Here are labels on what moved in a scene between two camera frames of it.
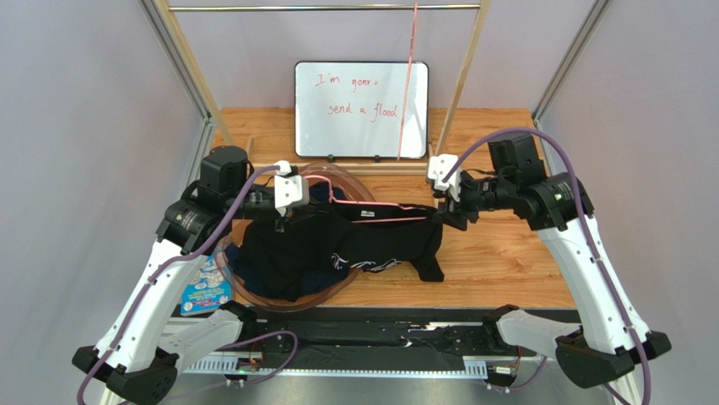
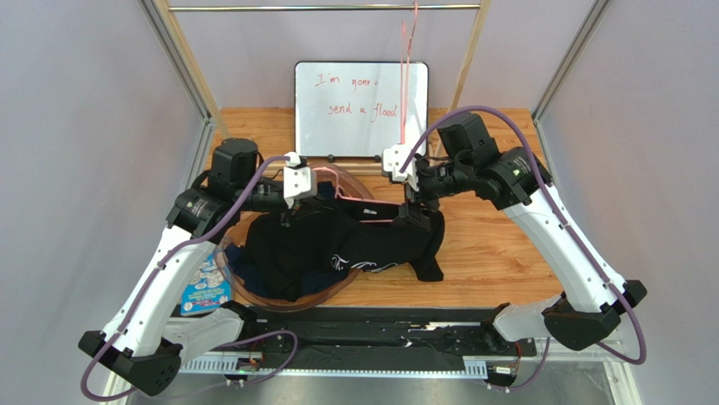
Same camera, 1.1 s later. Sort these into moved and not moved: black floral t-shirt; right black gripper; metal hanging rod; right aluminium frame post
Moved: right black gripper
Not moved: metal hanging rod; black floral t-shirt; right aluminium frame post
